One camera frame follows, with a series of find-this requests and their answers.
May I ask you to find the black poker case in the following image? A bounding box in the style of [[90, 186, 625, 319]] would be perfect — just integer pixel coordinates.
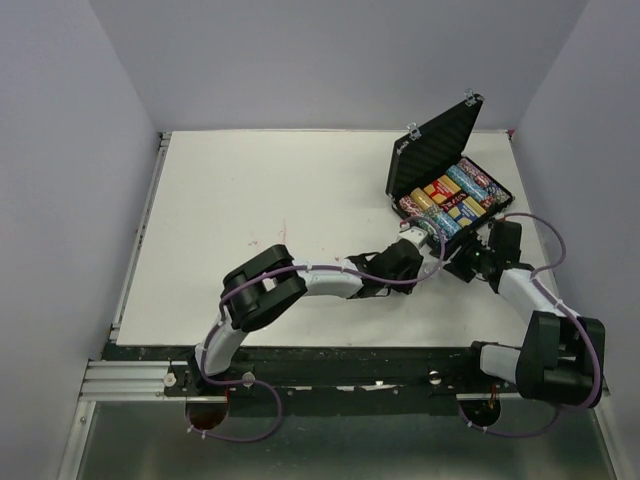
[[385, 89, 514, 257]]

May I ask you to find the purple cable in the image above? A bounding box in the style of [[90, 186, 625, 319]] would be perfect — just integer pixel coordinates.
[[187, 215, 447, 444], [457, 212, 604, 437]]

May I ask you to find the aluminium table edge rail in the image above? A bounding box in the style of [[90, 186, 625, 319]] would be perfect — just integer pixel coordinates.
[[107, 132, 172, 343]]

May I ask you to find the red white chip row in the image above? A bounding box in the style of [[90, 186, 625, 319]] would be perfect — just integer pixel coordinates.
[[398, 196, 425, 219]]

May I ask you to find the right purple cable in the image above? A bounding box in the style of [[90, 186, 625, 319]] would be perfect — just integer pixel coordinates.
[[457, 212, 604, 437]]

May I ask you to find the green blue chip row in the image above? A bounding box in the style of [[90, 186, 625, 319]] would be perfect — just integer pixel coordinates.
[[413, 214, 450, 248]]

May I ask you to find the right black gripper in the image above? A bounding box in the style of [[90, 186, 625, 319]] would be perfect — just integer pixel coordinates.
[[429, 224, 495, 283]]

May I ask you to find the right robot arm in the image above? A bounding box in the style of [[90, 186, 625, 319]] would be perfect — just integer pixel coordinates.
[[445, 220, 606, 408]]

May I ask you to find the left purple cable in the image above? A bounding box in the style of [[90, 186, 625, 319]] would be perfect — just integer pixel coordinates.
[[187, 215, 447, 444]]

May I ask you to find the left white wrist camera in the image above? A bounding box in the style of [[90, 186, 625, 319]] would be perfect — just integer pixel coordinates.
[[397, 225, 430, 250]]

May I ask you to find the red card deck box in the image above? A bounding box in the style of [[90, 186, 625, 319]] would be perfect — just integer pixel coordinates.
[[423, 175, 461, 205]]

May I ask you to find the light blue chip stack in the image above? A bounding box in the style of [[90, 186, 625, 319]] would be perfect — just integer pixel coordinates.
[[461, 181, 496, 209], [446, 165, 474, 188], [433, 209, 462, 238]]

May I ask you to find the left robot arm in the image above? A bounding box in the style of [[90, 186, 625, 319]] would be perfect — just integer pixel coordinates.
[[187, 239, 441, 395]]

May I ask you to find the gold chip row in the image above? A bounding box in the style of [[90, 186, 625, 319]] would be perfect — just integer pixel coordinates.
[[410, 188, 438, 212]]

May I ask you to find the aluminium frame rail left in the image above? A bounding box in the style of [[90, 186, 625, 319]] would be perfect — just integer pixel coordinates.
[[79, 361, 169, 402]]

